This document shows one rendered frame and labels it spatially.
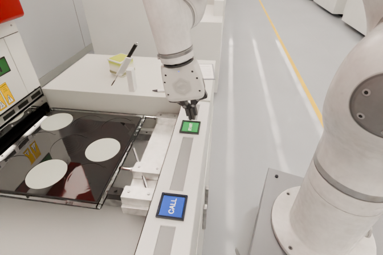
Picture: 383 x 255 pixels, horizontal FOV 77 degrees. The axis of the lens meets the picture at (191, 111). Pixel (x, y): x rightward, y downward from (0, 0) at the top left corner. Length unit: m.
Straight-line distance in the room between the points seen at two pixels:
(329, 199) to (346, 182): 0.05
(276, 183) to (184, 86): 0.32
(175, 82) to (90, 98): 0.44
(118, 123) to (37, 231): 0.36
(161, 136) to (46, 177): 0.34
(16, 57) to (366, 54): 0.91
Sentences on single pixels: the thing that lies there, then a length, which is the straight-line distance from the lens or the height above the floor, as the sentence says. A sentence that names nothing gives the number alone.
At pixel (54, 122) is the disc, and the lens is 0.95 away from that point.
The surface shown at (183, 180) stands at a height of 0.96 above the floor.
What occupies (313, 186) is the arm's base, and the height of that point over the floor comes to 1.08.
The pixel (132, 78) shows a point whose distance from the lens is 0.86.
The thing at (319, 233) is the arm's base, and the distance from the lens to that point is 0.51.
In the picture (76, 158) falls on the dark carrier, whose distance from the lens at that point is 0.77.
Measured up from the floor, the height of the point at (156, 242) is 0.96.
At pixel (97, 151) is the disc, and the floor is 0.90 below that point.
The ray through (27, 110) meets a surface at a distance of 0.99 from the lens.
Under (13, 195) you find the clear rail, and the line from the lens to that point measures 0.75.
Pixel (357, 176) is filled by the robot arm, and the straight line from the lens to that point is 0.39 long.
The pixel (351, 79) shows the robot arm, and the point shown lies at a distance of 0.27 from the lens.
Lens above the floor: 1.40
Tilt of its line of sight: 35 degrees down
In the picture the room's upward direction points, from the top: straight up
